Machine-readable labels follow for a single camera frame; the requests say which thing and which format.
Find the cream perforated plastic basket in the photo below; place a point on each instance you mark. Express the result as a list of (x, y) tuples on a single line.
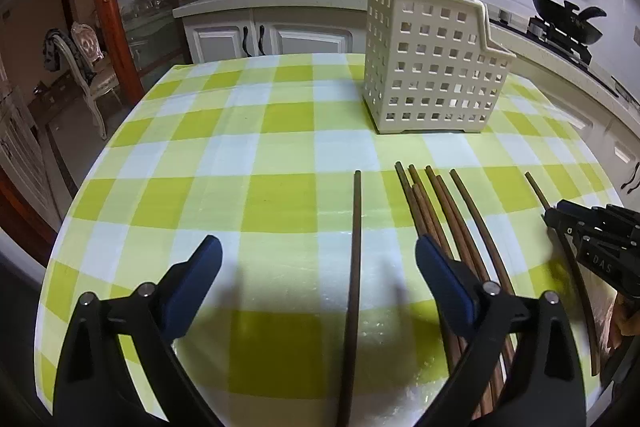
[(425, 57)]

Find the black gas stove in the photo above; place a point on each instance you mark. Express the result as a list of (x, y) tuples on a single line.
[(562, 44)]

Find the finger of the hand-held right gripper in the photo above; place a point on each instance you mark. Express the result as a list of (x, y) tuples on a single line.
[(607, 262), (590, 219)]

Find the black wok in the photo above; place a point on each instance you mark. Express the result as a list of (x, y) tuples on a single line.
[(567, 17)]

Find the brown wooden chopstick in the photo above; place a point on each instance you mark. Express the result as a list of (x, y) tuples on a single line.
[(537, 189), (426, 197), (442, 197), (354, 257), (409, 192), (459, 217), (474, 212)]

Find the wooden framed glass door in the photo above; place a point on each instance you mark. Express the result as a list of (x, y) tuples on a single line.
[(120, 7)]

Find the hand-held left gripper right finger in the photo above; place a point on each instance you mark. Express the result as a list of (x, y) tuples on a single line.
[(442, 282)]

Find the white carved dining chair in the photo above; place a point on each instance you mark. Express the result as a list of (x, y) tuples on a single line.
[(85, 57)]

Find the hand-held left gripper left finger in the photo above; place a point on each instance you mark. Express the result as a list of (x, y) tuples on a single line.
[(200, 277)]

